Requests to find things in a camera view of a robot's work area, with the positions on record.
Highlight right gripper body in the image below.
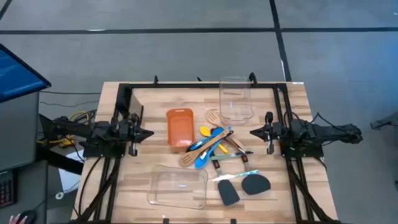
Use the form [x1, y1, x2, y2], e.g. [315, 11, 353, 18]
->
[265, 111, 287, 155]

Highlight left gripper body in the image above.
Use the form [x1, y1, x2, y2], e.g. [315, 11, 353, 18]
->
[120, 105, 144, 157]

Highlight wooden slotted spatula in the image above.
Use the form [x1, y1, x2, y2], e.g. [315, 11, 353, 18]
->
[178, 129, 231, 169]
[204, 109, 247, 152]

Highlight small blue spoon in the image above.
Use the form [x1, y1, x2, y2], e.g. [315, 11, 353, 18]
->
[189, 126, 224, 152]

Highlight large blue spoon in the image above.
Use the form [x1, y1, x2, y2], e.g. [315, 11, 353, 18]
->
[194, 126, 233, 170]

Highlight black rectangular spatula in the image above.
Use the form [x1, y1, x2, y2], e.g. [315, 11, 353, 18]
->
[210, 152, 241, 207]

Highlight black loop-headed utensil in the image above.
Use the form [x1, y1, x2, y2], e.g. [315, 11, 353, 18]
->
[185, 129, 235, 154]

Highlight small clear plastic bin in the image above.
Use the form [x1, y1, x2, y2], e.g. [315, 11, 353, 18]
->
[218, 76, 255, 123]

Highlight orange plastic bin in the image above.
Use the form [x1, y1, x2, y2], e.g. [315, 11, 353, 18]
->
[165, 108, 196, 147]

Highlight black round spatula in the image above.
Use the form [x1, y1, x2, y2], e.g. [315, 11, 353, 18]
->
[240, 153, 272, 196]

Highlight yellow spoon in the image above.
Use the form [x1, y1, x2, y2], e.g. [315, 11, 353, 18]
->
[199, 125, 230, 156]

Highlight large clear plastic bin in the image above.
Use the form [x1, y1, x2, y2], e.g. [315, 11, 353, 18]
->
[147, 164, 209, 210]

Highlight black stand leg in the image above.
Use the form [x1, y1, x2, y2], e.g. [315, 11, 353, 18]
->
[35, 144, 85, 175]

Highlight white paper sheet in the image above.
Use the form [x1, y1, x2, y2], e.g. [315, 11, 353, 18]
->
[58, 149, 82, 193]

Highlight grey cabinet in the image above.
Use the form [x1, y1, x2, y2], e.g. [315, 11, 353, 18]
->
[0, 91, 41, 172]

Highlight dark grey desk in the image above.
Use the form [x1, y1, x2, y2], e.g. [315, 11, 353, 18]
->
[0, 160, 49, 224]

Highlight blue-screen computer monitor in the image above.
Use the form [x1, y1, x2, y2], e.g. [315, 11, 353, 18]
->
[0, 43, 52, 104]

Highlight black computer mouse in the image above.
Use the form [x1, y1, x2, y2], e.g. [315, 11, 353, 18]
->
[17, 210, 37, 224]

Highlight black keyboard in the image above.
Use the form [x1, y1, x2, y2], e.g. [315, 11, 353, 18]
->
[0, 169, 17, 208]

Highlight person's hand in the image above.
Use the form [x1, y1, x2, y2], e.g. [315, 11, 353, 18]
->
[8, 213, 29, 224]

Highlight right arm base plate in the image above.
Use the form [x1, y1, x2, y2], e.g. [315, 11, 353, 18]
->
[279, 141, 325, 159]

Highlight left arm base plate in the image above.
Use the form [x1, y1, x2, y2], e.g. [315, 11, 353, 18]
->
[82, 141, 127, 159]

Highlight yellow cable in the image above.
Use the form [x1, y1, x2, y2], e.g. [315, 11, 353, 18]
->
[37, 110, 91, 149]

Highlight black table frame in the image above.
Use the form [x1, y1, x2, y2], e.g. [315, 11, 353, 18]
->
[71, 74, 340, 224]

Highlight black floor cable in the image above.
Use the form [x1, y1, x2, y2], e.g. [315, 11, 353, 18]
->
[39, 100, 100, 108]

